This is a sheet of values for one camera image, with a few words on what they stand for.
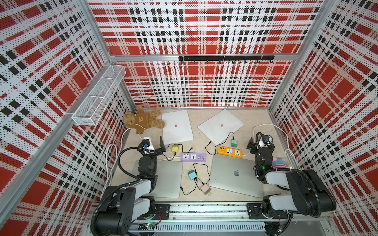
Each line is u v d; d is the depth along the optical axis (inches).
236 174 33.7
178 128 43.5
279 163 32.2
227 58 35.0
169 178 34.8
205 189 31.1
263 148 29.4
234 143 38.9
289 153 38.9
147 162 25.3
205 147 37.8
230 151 36.7
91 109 37.5
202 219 28.8
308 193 17.3
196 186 32.3
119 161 35.3
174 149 37.6
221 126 44.6
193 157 35.7
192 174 33.2
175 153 37.5
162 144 32.3
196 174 33.6
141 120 41.1
